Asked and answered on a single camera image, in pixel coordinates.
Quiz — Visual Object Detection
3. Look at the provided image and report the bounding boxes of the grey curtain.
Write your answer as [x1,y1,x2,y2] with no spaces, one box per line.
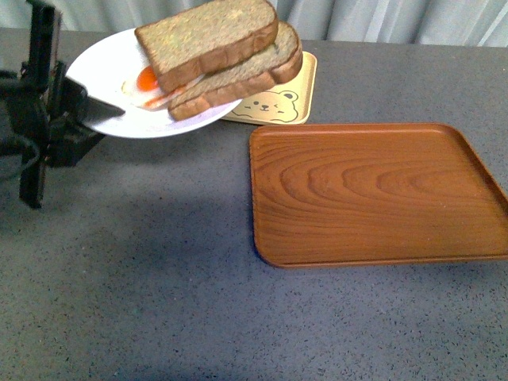
[0,0,508,48]

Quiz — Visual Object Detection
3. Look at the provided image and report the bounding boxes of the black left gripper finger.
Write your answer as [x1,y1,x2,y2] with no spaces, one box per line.
[63,78,125,125]

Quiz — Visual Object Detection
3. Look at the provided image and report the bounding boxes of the white round plate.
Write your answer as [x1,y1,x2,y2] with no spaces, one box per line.
[67,29,241,139]

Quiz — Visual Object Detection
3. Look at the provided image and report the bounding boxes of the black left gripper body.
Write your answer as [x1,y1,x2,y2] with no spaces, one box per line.
[1,1,103,209]

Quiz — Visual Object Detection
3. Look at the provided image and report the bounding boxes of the bread slice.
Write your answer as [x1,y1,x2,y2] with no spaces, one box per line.
[167,21,303,121]
[134,1,279,93]

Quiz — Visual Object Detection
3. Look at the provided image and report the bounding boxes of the fried egg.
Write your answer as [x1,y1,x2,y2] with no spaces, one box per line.
[121,66,185,110]

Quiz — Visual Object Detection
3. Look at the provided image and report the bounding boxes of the brown wooden tray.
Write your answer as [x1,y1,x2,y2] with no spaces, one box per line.
[249,123,507,268]

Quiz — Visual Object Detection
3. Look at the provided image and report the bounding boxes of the yellow bear tray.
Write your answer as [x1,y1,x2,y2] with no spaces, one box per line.
[224,52,318,125]

